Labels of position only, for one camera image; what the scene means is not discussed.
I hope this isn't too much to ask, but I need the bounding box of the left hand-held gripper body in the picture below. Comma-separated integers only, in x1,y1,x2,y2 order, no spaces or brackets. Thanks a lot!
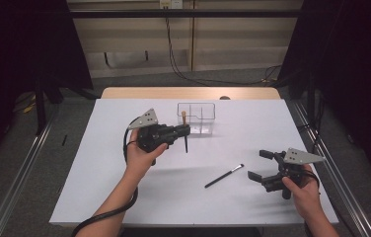
127,108,176,154

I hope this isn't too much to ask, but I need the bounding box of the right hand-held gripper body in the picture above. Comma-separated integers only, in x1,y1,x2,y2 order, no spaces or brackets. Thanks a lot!
272,147,327,200

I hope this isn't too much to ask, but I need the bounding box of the makeup brush with gold ferrule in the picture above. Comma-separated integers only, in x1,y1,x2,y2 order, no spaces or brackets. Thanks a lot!
181,111,189,154

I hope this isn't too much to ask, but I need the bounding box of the clear plastic organizer box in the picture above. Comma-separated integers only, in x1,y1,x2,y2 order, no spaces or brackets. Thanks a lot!
177,102,216,136

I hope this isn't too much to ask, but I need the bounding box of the person's left hand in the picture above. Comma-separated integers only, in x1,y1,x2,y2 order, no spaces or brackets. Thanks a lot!
124,128,169,180

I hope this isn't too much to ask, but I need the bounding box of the person's right hand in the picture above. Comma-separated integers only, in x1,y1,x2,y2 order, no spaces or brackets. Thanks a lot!
281,163,325,222

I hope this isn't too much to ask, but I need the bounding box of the light wooden table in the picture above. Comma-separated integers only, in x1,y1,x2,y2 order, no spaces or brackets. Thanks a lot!
100,86,282,101

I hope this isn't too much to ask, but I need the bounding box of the black metal stand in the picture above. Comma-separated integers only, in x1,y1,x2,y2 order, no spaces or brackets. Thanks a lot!
35,78,48,136
306,70,317,127

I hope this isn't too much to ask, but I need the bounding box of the black horizontal metal bar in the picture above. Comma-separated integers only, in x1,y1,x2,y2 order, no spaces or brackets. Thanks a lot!
69,9,303,19

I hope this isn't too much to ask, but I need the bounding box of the dark curtain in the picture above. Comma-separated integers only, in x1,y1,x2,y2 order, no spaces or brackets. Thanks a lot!
0,0,94,179
276,0,371,189

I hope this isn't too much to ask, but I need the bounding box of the yellow object on floor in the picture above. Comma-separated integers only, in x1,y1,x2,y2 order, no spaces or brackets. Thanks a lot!
22,102,38,115

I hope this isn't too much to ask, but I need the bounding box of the right hand-held gripper black cable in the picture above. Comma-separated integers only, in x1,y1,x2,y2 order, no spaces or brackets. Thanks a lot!
305,169,322,196

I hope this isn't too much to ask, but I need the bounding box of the hand-held gripper black cable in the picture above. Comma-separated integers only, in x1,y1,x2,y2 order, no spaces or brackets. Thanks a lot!
70,126,140,237
305,169,322,196

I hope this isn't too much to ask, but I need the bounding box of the aluminium floor rail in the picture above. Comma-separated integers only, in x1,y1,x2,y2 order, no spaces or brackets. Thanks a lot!
0,108,59,237
291,100,371,237

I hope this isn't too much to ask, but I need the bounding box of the black hanging power cable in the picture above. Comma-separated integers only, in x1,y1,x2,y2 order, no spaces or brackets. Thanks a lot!
165,8,283,87

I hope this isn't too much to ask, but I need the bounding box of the left hand-held gripper black cable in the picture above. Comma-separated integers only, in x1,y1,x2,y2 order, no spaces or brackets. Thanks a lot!
70,126,140,237

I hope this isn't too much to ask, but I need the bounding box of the white wall socket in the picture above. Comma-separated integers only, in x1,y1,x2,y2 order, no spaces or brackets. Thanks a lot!
159,0,184,10

